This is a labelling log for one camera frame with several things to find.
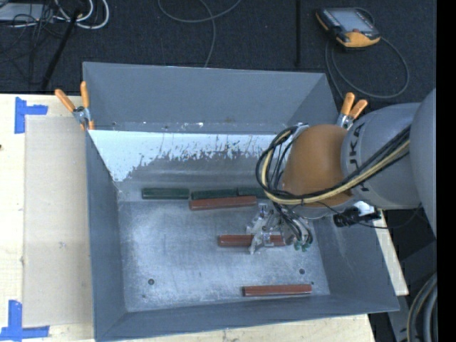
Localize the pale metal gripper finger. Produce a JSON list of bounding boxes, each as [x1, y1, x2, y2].
[[247, 232, 276, 256], [246, 204, 274, 233]]

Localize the red-brown flat block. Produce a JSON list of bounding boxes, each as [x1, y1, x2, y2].
[[217, 234, 286, 248], [188, 195, 259, 212], [242, 284, 314, 298]]

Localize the dark green flat block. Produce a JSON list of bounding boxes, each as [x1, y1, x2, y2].
[[190, 189, 239, 201], [141, 187, 191, 200]]

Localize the grey metal bin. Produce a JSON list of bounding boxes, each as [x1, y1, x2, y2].
[[82, 61, 400, 342]]

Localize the pale wood flat board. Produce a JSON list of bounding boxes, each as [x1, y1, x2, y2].
[[21, 115, 95, 329]]

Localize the black cylinder on white bracket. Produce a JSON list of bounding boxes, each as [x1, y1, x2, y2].
[[333, 201, 383, 228]]

